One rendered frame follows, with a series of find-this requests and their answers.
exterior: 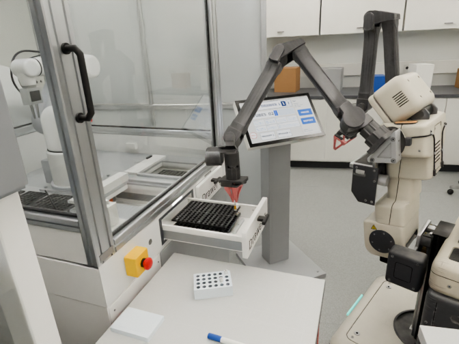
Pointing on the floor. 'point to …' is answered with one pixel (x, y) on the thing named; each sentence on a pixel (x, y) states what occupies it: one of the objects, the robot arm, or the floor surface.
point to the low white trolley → (229, 306)
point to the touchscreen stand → (279, 220)
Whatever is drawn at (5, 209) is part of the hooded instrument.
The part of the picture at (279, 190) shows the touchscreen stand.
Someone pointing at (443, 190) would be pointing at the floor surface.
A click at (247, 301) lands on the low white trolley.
